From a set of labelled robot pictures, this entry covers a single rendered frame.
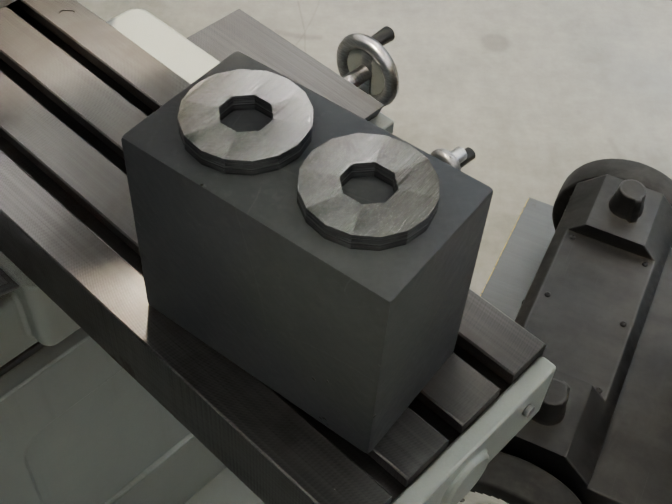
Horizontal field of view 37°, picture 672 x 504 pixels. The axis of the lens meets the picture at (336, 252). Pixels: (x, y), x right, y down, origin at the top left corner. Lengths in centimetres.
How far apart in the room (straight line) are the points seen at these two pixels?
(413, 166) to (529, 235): 99
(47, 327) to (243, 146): 41
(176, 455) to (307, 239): 84
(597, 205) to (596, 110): 111
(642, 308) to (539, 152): 106
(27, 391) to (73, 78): 32
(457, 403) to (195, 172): 27
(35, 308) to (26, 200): 12
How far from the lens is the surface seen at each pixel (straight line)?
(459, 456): 76
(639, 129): 248
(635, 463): 122
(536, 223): 164
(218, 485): 155
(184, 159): 65
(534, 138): 238
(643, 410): 126
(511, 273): 156
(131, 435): 130
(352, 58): 149
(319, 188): 62
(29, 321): 100
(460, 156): 153
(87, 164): 93
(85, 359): 110
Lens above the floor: 159
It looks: 50 degrees down
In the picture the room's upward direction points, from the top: 4 degrees clockwise
